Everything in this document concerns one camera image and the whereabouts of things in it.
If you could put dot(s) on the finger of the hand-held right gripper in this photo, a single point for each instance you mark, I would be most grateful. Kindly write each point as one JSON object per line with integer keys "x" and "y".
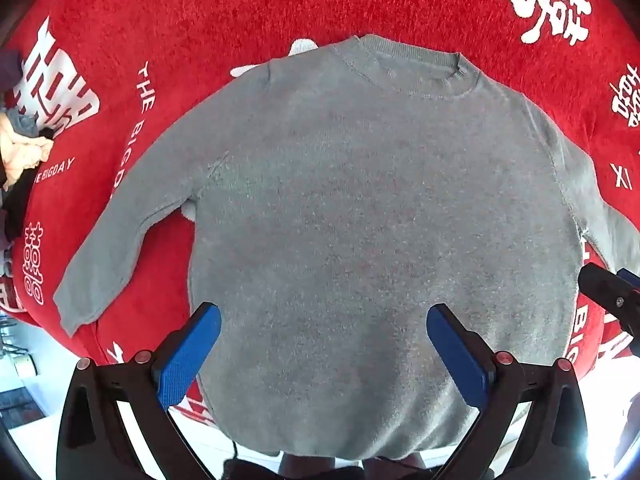
{"x": 607, "y": 290}

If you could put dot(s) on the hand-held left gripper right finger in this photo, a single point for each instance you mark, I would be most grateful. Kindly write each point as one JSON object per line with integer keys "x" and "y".
{"x": 457, "y": 360}

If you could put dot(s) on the grey-blue cloth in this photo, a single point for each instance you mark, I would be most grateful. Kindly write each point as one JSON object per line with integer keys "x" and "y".
{"x": 24, "y": 122}

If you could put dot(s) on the red printed blanket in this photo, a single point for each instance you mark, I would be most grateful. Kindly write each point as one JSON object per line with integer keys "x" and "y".
{"x": 200, "y": 10}

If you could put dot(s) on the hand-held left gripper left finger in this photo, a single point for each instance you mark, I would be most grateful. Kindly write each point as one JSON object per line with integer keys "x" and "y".
{"x": 189, "y": 355}

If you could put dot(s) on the grey knit sweater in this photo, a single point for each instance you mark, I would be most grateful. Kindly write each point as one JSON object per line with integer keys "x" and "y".
{"x": 375, "y": 220}

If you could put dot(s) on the person in purple top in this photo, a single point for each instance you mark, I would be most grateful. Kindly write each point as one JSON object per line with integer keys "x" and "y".
{"x": 9, "y": 67}

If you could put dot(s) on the black cloth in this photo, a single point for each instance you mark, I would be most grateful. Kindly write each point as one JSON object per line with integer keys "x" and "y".
{"x": 17, "y": 200}

